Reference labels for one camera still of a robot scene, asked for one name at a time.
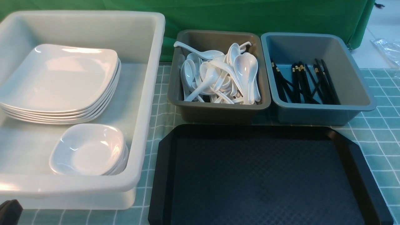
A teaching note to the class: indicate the blue-grey plastic chopstick bin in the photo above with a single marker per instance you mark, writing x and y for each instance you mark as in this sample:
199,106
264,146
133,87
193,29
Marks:
286,49

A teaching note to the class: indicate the green backdrop cloth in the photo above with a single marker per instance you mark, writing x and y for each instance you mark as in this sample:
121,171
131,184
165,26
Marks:
346,19

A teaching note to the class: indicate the black plastic serving tray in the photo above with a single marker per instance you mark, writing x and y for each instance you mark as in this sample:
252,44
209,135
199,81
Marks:
219,174

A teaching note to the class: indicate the stack of white plates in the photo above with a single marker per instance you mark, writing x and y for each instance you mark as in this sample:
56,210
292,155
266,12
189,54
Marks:
56,84

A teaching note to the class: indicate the pile of black chopsticks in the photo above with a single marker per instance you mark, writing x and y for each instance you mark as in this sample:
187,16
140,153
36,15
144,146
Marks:
306,86

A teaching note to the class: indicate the large white plastic tub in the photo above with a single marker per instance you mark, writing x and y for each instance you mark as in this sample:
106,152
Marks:
26,147

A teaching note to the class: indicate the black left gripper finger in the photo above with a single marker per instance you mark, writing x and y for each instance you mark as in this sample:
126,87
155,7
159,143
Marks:
10,212

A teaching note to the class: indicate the stacked white bowls in tub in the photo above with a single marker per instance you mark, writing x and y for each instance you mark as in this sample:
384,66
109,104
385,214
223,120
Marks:
90,150

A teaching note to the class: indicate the pile of white spoons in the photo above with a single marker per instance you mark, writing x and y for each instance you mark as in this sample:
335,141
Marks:
230,78

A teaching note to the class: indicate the clear plastic bag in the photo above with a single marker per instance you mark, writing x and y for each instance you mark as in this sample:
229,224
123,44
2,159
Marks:
390,48

